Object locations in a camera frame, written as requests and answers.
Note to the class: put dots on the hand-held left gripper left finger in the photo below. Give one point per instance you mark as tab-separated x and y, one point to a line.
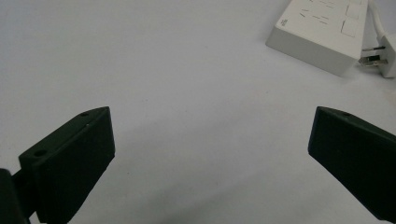
70	165

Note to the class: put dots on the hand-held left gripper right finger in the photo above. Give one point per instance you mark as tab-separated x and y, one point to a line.
358	155

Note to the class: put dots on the white plug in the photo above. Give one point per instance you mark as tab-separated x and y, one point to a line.
386	54

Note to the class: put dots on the white power strip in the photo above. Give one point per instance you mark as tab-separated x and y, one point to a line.
323	31

